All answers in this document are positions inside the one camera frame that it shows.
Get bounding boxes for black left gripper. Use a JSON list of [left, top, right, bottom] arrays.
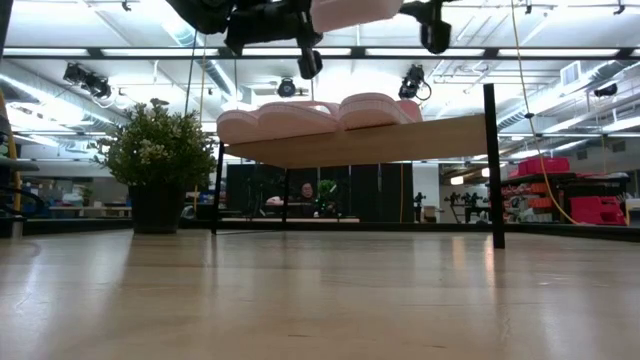
[[224, 0, 325, 81]]

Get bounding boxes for wooden shelf with black legs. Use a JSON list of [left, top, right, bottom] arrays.
[[209, 82, 506, 250]]

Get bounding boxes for black ceiling spotlight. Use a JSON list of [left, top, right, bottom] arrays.
[[276, 76, 299, 100], [397, 63, 433, 102], [592, 81, 619, 99], [62, 61, 114, 100]]

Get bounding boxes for person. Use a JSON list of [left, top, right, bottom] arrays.
[[293, 180, 322, 219]]

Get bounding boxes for black partition panels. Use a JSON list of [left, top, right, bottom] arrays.
[[224, 162, 415, 224]]

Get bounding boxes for red storage bin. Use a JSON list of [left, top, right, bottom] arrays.
[[514, 156, 572, 178], [569, 195, 628, 227]]

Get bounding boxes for green artificial plant black pot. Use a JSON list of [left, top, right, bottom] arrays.
[[93, 97, 218, 236]]

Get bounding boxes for black storage rack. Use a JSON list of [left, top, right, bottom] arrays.
[[494, 171, 632, 226]]

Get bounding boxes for pale yellow hanging cable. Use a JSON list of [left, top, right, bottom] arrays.
[[198, 33, 209, 124]]

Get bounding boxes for black hanging cable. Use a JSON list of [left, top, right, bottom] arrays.
[[182, 29, 203, 118]]

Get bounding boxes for thin yellow hanging cable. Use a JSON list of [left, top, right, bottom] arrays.
[[508, 0, 581, 226]]

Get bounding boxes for black frame bar with lights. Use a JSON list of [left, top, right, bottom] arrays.
[[0, 45, 640, 62]]

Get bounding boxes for black aluminium table frame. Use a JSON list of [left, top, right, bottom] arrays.
[[19, 215, 640, 245]]

